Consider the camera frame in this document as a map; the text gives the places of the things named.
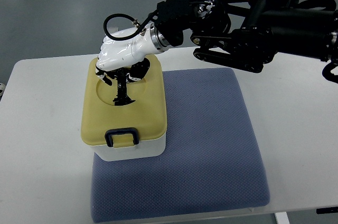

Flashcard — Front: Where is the white table leg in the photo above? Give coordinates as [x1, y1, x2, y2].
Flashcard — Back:
[274, 212, 290, 224]

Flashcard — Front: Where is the white wheel at left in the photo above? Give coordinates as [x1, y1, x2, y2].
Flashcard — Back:
[0, 83, 6, 96]

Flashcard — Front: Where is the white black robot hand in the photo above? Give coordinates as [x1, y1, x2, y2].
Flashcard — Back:
[96, 22, 171, 86]

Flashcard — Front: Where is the white storage box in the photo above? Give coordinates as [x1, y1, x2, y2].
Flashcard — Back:
[91, 133, 166, 162]

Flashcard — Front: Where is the blue grey cushion mat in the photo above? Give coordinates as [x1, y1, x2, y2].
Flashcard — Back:
[91, 68, 270, 223]

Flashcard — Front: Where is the black table bracket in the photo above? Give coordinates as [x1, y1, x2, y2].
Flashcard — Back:
[316, 207, 338, 214]

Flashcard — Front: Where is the yellow box lid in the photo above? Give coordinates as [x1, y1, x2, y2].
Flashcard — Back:
[81, 54, 167, 146]

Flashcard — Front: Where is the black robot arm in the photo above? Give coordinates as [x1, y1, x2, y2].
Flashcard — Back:
[146, 0, 337, 82]

